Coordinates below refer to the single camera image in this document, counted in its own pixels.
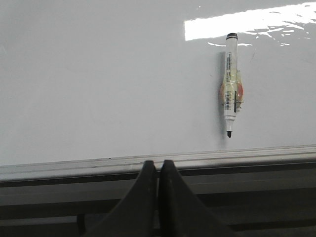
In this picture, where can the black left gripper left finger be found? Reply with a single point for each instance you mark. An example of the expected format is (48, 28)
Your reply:
(133, 216)

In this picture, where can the white black whiteboard marker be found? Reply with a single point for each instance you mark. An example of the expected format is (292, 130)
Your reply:
(231, 90)

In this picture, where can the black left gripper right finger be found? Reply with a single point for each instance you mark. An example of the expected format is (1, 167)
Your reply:
(181, 213)

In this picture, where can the white whiteboard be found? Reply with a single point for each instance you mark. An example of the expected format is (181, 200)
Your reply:
(83, 82)

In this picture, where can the white metal stand frame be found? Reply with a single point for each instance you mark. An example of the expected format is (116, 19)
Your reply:
(254, 199)

